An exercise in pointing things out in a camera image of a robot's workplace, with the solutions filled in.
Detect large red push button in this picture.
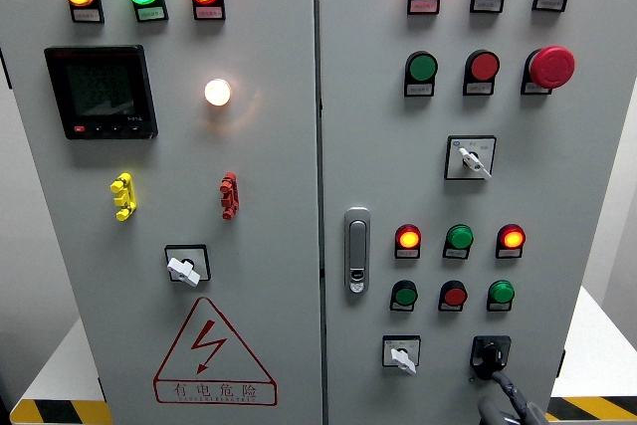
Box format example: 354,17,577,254
462,49,502,97

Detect small red handle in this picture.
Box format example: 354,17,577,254
219,171,240,222

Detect small red lit lamp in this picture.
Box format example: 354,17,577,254
495,223,528,260
393,223,423,261

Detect black yellow striped tape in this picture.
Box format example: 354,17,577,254
9,398,113,425
544,395,637,422

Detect white handle switch, large plate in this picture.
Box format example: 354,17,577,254
443,134,498,182

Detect small green lamp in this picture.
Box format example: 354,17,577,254
442,223,475,261
486,280,517,313

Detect black display meter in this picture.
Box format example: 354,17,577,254
43,44,159,141

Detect pale grey cabinet door with display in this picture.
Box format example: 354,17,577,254
0,0,322,425

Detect large red stop button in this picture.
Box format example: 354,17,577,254
520,45,577,97

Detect red warning triangle sign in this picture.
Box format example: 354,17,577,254
152,297,279,407

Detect small green push button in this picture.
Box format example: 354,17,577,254
389,279,419,313

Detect large green push button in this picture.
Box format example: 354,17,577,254
403,50,440,99

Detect pale grey cabinet door with lock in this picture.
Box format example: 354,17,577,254
317,0,637,425

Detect black knob turn switch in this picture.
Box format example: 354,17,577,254
469,334,513,382

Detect white lit lamp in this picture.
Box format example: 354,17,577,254
203,78,233,107

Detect silver door lock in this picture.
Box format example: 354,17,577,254
343,206,372,296

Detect white handle switch, small plate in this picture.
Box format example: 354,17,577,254
381,334,422,376

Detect small red push button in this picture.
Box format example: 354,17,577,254
437,280,469,313

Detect small yellow handle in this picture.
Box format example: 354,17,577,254
109,171,137,223

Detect white handle switch, black plate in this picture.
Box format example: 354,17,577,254
164,244,212,289

